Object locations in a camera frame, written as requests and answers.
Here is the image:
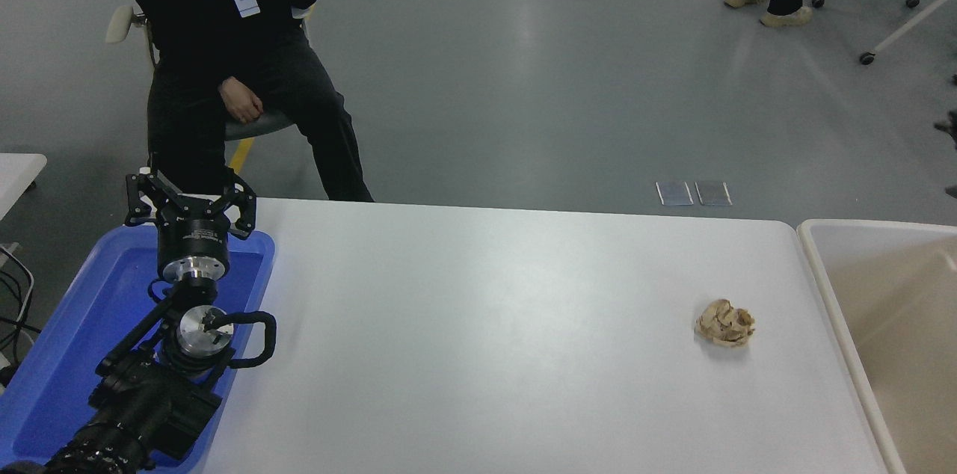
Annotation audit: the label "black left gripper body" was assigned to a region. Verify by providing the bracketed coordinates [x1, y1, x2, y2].
[157, 197, 232, 265]

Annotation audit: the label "small white side table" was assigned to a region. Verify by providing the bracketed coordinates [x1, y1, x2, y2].
[0, 153, 47, 221]

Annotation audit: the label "grey chair with pale backrest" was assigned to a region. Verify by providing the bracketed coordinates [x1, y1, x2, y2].
[105, 4, 309, 143]

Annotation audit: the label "black cables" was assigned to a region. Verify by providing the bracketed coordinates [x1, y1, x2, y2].
[0, 246, 35, 390]

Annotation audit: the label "seated person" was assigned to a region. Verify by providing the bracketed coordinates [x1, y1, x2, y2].
[120, 0, 375, 203]

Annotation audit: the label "large pale bin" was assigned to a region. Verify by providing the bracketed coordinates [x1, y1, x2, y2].
[797, 219, 957, 474]

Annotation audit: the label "grey floor plate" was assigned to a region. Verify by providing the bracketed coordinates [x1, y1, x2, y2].
[695, 180, 732, 206]
[656, 182, 694, 206]

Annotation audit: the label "crumpled tan paper ball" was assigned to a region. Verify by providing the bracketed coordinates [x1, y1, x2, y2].
[695, 299, 756, 348]

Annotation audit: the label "seated person's hand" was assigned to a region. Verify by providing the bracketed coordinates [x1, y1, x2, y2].
[218, 78, 265, 123]

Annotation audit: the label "blue plastic tray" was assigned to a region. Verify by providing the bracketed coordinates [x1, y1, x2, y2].
[0, 226, 276, 474]

